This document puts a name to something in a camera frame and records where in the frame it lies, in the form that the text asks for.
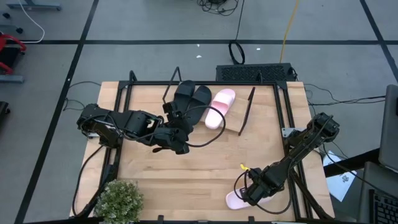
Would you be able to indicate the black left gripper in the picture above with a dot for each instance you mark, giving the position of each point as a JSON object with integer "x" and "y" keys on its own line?
{"x": 178, "y": 119}

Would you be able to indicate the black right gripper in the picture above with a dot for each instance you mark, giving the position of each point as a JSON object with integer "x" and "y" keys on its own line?
{"x": 261, "y": 188}

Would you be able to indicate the black rubber slide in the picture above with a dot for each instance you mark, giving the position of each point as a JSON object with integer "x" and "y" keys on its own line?
{"x": 200, "y": 99}
{"x": 186, "y": 91}

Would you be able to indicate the pink rubber slide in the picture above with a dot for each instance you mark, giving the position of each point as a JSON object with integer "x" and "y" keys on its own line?
{"x": 219, "y": 109}
{"x": 233, "y": 202}

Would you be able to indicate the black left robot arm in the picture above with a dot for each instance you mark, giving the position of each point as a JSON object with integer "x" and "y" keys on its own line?
{"x": 133, "y": 123}

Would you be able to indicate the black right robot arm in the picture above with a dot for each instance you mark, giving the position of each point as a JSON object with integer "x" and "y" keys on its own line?
{"x": 298, "y": 149}

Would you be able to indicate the yellow tag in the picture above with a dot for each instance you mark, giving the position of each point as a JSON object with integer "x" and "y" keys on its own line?
{"x": 244, "y": 167}

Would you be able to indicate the white paper sheet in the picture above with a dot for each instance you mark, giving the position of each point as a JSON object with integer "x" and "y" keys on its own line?
{"x": 340, "y": 180}

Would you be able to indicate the black computer tower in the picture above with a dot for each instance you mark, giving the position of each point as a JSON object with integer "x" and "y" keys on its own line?
{"x": 255, "y": 73}

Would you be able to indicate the black desk edge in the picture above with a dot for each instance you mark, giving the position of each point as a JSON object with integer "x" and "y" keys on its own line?
{"x": 351, "y": 163}

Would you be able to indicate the green artificial plant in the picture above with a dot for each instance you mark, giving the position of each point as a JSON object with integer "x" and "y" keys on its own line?
{"x": 119, "y": 202}

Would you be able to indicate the black keyboard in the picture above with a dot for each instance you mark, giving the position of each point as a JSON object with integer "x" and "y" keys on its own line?
{"x": 385, "y": 208}

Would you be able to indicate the grey monitor back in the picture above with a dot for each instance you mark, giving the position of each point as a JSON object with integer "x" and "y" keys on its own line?
{"x": 390, "y": 130}

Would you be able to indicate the grey table foot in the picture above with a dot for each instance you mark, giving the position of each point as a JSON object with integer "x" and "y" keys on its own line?
{"x": 12, "y": 78}
{"x": 34, "y": 4}

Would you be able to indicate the black chair base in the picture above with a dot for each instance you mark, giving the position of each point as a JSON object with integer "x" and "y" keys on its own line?
{"x": 3, "y": 110}

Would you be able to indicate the red cart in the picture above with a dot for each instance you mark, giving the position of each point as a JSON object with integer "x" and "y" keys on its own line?
{"x": 9, "y": 38}

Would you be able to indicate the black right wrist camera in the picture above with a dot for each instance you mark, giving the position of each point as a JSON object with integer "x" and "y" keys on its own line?
{"x": 254, "y": 174}

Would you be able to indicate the black aluminium rig frame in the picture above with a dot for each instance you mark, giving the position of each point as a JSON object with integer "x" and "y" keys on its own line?
{"x": 149, "y": 83}

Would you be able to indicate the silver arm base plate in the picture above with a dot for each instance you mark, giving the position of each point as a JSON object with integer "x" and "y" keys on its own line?
{"x": 92, "y": 135}
{"x": 287, "y": 132}

